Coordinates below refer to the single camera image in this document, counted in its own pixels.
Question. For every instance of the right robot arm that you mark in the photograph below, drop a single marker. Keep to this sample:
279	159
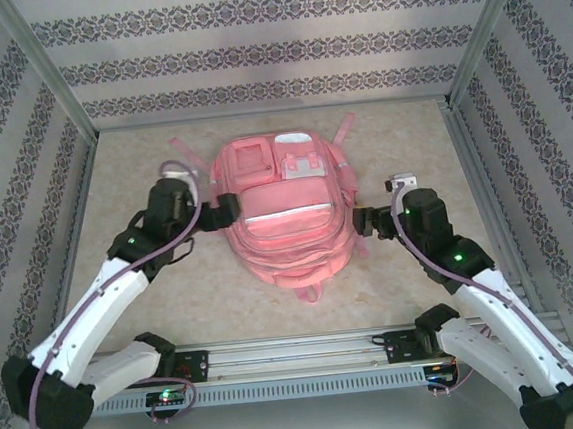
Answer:
479	353

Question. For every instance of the aluminium frame post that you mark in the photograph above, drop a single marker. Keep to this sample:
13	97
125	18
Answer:
36	61
488	21

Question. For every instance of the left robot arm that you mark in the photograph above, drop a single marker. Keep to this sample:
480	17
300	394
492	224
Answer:
89	307

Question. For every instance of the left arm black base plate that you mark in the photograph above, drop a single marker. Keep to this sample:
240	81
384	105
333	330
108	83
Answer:
194	365

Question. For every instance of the pink backpack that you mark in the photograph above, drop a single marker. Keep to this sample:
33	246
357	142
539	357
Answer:
286	214

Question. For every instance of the aluminium mounting rail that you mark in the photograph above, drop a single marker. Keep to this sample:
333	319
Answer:
299	354

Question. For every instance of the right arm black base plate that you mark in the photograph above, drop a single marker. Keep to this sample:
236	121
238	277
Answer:
401	347

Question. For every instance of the aluminium side rail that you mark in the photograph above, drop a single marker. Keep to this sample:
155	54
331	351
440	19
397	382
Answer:
470	158
78	217

